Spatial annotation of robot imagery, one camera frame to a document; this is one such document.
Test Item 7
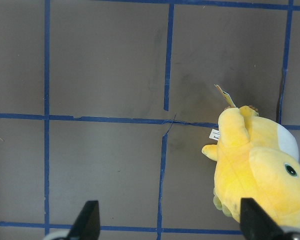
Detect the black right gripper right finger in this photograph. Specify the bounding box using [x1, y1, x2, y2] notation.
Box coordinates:
[240, 198, 283, 240]

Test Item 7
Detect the yellow plush toy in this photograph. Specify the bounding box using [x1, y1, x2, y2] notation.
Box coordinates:
[201, 105, 300, 228]

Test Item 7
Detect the blue yellow hang tag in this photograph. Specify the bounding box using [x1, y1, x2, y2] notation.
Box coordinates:
[214, 84, 236, 108]

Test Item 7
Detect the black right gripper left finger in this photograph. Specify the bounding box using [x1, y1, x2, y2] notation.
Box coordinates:
[67, 200, 101, 240]

